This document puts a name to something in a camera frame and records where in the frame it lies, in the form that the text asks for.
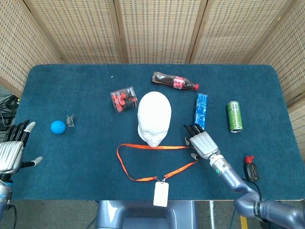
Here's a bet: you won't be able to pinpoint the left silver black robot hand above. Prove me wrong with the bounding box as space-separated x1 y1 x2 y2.
0 120 43 176

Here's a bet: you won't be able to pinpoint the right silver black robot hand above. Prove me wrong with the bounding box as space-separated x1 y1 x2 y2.
183 123 220 161

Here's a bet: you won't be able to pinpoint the orange lanyard with badge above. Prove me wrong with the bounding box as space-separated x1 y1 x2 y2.
116 143 199 183

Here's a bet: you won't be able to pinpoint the white ID badge card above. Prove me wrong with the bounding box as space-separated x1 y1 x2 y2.
153 181 170 208

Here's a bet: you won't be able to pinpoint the white mannequin head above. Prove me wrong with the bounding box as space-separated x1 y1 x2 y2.
137 91 173 147

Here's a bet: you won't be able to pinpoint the blue cookie box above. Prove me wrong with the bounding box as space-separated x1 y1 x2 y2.
192 93 209 131

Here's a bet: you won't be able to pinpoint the green drink can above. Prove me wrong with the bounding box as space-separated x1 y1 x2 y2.
226 100 244 133

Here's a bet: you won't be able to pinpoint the blue ball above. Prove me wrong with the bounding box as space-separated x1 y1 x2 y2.
50 120 67 135

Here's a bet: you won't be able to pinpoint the small black bottle red cap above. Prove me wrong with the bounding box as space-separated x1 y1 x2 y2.
243 155 260 182

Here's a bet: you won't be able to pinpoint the dark blue table mat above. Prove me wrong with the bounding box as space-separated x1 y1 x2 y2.
10 63 305 201

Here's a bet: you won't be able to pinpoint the white table leg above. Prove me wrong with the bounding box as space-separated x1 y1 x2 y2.
209 201 214 229

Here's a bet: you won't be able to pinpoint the cola bottle with red cap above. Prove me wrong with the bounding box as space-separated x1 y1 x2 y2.
152 71 200 91

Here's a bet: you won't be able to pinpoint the clear box of red parts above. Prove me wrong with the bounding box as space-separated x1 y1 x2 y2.
110 86 139 115

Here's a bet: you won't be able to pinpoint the woven folding screen panel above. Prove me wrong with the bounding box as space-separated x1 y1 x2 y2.
114 0 208 64
247 0 305 148
23 0 129 64
0 0 61 96
185 0 295 64

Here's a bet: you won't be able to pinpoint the blue-grey robot torso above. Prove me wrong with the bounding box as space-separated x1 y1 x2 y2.
95 200 198 229

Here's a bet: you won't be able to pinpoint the black floor cables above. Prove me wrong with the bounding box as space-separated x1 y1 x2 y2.
0 94 21 131

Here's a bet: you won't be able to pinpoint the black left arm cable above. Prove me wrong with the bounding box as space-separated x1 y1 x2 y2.
6 202 18 229

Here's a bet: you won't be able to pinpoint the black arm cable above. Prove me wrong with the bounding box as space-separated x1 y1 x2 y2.
240 177 264 201
6 202 18 229

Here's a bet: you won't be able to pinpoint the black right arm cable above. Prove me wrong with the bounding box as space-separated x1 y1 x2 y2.
240 177 264 201

